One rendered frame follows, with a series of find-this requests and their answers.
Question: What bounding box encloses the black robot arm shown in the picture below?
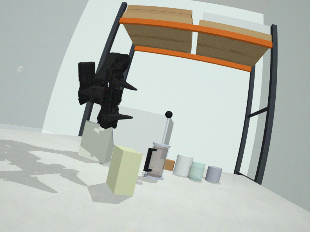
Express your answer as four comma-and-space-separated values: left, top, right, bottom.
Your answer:
78, 52, 130, 124

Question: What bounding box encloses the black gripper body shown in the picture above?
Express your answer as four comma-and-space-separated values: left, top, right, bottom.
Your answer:
88, 68, 123, 129

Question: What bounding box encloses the french press coffee maker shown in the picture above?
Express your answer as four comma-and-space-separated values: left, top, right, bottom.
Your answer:
143, 111, 173, 180

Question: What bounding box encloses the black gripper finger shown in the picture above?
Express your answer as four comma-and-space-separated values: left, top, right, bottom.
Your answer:
107, 113, 133, 125
112, 74, 137, 90

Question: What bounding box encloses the pale green rectangular block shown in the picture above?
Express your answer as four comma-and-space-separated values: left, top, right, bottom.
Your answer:
106, 145, 143, 196

